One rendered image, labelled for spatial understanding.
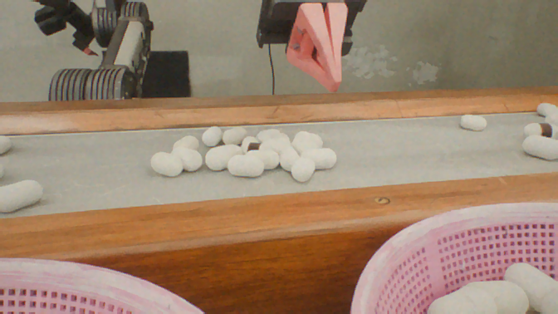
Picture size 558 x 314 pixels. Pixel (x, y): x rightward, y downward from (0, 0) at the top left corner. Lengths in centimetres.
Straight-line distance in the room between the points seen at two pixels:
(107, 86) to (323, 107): 38
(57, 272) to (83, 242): 3
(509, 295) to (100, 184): 30
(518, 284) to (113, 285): 20
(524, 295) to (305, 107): 42
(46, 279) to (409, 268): 16
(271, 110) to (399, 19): 230
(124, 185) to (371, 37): 248
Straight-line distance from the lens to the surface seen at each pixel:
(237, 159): 37
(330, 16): 41
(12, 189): 35
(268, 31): 45
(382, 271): 19
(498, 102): 76
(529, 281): 26
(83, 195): 36
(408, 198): 28
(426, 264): 23
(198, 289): 23
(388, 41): 282
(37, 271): 21
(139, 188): 36
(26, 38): 255
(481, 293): 23
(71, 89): 80
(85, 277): 20
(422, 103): 68
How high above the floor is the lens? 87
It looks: 17 degrees down
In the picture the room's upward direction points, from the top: straight up
